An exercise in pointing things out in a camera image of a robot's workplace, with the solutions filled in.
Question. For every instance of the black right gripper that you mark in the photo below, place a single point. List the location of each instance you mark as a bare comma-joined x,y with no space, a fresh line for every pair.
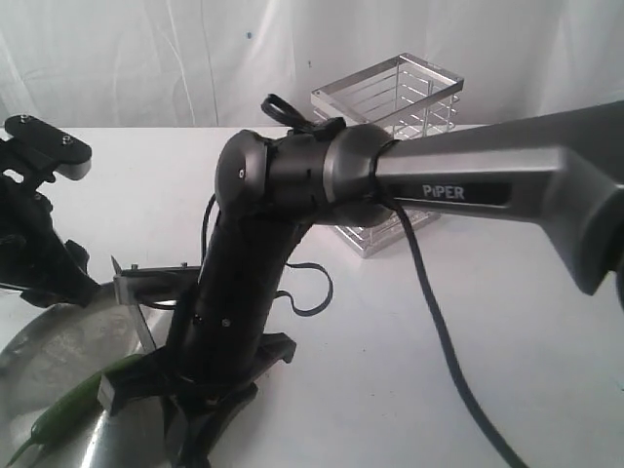
195,414

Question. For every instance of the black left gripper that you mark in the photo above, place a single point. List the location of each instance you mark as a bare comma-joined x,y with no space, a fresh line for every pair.
59,275

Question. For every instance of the black handled kitchen knife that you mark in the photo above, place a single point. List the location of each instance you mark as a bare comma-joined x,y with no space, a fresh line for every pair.
143,332

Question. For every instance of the green cucumber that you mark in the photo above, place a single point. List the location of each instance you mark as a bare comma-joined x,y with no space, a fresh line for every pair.
44,432

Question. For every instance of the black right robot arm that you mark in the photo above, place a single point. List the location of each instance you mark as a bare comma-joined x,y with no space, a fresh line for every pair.
563,172

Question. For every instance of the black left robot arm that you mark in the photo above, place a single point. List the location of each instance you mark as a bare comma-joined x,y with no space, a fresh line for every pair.
26,228

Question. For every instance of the round stainless steel plate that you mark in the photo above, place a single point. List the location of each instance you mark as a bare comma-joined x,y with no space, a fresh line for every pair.
59,348

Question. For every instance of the chrome wire utensil holder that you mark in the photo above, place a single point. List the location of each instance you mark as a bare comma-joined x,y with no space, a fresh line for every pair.
407,96

